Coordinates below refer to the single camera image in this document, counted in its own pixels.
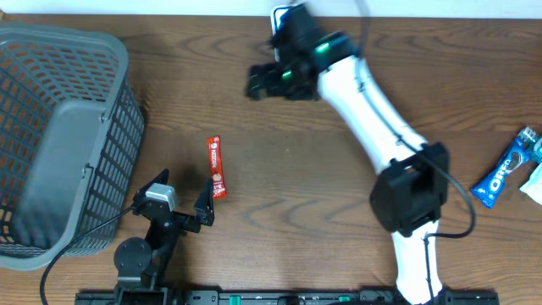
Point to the green wet wipes pack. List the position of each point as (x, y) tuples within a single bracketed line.
[(533, 187)]

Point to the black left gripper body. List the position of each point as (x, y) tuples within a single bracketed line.
[(186, 226)]

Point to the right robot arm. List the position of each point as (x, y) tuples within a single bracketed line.
[(411, 187)]

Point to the blue Oreo cookie pack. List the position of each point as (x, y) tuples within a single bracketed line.
[(490, 187)]

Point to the grey plastic basket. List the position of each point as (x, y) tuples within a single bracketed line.
[(71, 132)]

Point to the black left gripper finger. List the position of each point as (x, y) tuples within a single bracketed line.
[(204, 205), (161, 178)]

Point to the teal mouthwash bottle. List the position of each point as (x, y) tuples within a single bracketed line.
[(532, 143)]

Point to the white barcode scanner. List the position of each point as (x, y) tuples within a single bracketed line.
[(278, 38)]

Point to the red Nescafe stick sachet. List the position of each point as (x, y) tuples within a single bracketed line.
[(216, 167)]

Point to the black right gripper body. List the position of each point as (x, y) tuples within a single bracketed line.
[(279, 79)]

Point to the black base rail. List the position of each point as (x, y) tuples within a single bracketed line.
[(379, 295)]

